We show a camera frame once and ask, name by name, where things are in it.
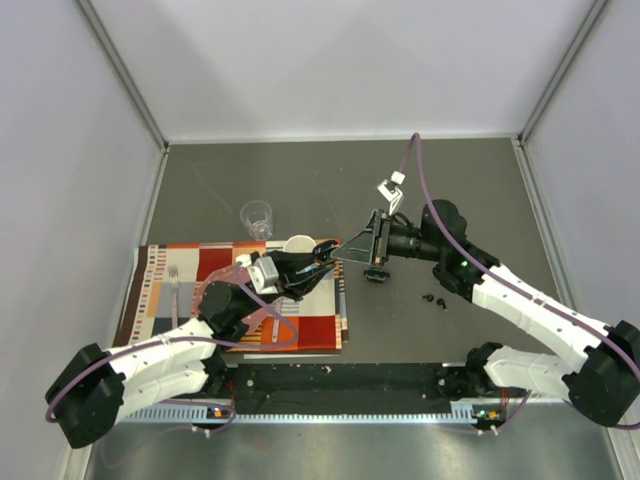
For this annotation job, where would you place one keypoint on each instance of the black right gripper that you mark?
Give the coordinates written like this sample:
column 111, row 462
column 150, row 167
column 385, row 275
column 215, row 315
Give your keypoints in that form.
column 360, row 248

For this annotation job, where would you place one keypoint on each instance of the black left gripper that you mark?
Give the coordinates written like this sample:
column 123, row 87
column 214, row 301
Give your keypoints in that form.
column 294, row 284

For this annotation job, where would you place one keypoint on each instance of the black taped earbud charging case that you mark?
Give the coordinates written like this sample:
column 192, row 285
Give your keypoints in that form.
column 376, row 275

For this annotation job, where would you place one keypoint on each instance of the black case with gold line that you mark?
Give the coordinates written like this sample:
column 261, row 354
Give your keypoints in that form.
column 322, row 252

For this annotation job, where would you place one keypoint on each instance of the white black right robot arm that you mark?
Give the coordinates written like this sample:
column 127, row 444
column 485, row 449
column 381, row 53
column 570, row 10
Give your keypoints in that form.
column 592, row 365

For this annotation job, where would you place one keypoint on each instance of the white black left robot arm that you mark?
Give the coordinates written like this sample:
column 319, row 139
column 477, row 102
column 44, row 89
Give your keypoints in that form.
column 99, row 388

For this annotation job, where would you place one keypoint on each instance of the blue mug white inside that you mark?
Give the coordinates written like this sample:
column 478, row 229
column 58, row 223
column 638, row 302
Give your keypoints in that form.
column 299, row 244

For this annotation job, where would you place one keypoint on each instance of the pink dotted plate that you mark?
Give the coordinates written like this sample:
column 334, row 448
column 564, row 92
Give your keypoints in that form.
column 215, row 277

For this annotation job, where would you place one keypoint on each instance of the clear plastic cup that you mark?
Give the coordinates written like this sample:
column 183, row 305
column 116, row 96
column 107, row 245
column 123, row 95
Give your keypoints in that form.
column 257, row 217

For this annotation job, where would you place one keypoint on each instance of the orange patchwork placemat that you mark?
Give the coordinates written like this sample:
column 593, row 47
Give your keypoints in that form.
column 320, row 318

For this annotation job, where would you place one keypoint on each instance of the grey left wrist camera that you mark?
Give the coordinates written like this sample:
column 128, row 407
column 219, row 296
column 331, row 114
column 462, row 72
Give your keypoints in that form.
column 262, row 272

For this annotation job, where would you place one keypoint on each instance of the pink handled knife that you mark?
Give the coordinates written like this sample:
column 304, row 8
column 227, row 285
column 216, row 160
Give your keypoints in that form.
column 276, row 321

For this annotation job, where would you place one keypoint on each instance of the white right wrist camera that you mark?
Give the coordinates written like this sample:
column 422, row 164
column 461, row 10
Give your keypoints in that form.
column 390, row 189

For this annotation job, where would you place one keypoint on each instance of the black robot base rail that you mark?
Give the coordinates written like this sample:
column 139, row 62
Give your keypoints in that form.
column 347, row 388

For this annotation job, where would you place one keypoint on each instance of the pink handled fork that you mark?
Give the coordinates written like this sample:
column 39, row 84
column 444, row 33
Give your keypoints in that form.
column 173, row 274

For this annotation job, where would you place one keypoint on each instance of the white slotted cable duct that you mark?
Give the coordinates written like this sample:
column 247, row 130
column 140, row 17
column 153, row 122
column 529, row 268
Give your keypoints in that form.
column 458, row 413

